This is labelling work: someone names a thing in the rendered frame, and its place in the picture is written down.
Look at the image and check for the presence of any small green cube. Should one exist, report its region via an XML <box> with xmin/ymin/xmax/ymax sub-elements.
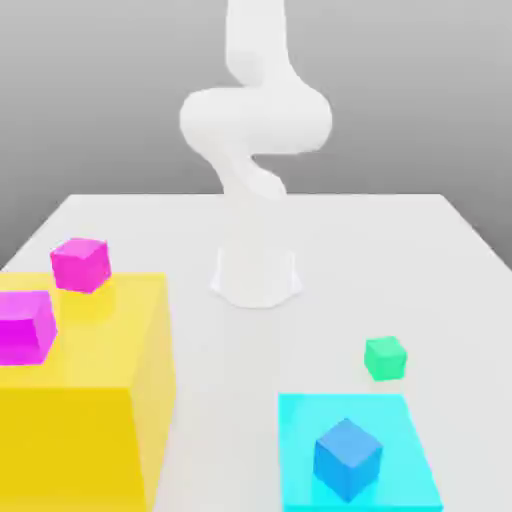
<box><xmin>363</xmin><ymin>335</ymin><xmax>408</xmax><ymax>382</ymax></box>

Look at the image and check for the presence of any large yellow box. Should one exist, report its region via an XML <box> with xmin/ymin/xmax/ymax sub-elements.
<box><xmin>0</xmin><ymin>271</ymin><xmax>178</xmax><ymax>512</ymax></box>

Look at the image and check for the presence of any large cyan box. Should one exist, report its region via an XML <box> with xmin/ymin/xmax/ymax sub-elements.
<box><xmin>277</xmin><ymin>392</ymin><xmax>445</xmax><ymax>512</ymax></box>

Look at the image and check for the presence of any small blue cube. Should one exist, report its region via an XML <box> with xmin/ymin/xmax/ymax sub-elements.
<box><xmin>312</xmin><ymin>417</ymin><xmax>384</xmax><ymax>504</ymax></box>

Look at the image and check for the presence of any small magenta cube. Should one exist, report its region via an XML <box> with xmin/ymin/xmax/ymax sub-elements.
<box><xmin>49</xmin><ymin>237</ymin><xmax>113</xmax><ymax>295</ymax></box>
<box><xmin>0</xmin><ymin>290</ymin><xmax>59</xmax><ymax>367</ymax></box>

